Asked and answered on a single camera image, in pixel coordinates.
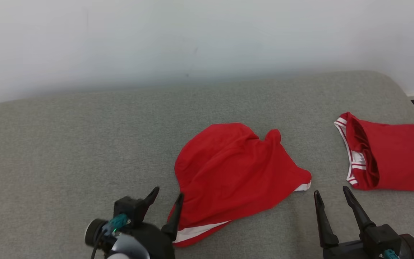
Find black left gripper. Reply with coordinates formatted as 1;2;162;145
128;186;184;259

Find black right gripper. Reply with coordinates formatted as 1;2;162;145
314;186;387;259

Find red shorts with white bands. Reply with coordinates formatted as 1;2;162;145
167;123;312;248

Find red jersey with white tee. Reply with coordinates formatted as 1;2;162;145
334;112;414;191

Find teal left camera connector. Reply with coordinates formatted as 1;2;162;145
103;213;128;235

